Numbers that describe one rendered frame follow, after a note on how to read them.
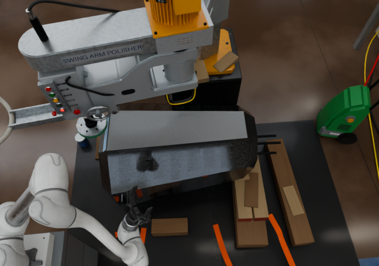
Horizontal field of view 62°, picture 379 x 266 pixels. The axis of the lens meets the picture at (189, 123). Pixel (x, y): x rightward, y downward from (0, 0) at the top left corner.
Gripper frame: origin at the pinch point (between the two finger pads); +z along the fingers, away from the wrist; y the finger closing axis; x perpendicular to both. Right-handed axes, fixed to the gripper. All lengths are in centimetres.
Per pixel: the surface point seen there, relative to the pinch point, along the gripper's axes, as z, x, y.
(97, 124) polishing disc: -32, 22, 79
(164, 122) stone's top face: -19, 61, 54
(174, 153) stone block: -27, 56, 32
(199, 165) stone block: -30, 70, 16
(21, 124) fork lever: -29, -24, 91
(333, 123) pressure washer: -6, 209, -10
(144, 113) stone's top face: -23, 54, 70
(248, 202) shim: -58, 111, -18
